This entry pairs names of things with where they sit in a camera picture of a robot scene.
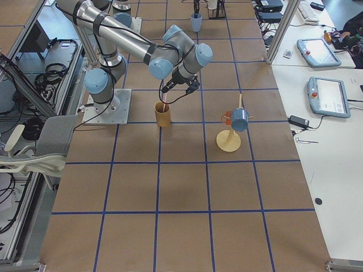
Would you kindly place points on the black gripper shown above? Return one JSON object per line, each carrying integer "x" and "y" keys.
{"x": 197, "y": 6}
{"x": 174, "y": 77}

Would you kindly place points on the pink chopstick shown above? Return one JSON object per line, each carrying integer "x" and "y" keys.
{"x": 164, "y": 102}

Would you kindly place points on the light blue plastic cup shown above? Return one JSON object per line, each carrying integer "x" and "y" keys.
{"x": 196, "y": 22}

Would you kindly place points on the bamboo chopstick holder cup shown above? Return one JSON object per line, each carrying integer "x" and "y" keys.
{"x": 162, "y": 114}

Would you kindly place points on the white mug near rack end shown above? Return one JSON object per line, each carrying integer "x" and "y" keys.
{"x": 212, "y": 4}

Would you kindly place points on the orange red mug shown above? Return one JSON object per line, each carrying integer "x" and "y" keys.
{"x": 226, "y": 118}

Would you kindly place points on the blue mug on tree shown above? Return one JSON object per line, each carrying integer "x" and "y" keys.
{"x": 239, "y": 119}

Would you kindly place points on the wooden mug tree stand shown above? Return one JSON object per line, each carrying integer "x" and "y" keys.
{"x": 229, "y": 140}

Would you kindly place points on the far teach pendant tablet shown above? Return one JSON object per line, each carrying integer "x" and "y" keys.
{"x": 317, "y": 53}

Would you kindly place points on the teach pendant tablet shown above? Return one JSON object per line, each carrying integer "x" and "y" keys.
{"x": 328, "y": 97}
{"x": 317, "y": 53}

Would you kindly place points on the black power adapter brick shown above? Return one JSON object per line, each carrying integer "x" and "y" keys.
{"x": 298, "y": 121}

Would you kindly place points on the grey office chair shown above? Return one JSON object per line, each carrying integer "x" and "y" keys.
{"x": 48, "y": 156}

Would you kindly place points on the near teach pendant tablet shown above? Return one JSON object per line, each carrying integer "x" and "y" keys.
{"x": 328, "y": 97}

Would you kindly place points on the black wire mug rack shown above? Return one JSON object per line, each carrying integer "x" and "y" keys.
{"x": 219, "y": 12}

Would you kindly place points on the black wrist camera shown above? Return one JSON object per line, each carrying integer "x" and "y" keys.
{"x": 193, "y": 84}

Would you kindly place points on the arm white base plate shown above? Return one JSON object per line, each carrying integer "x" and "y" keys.
{"x": 134, "y": 23}
{"x": 114, "y": 112}

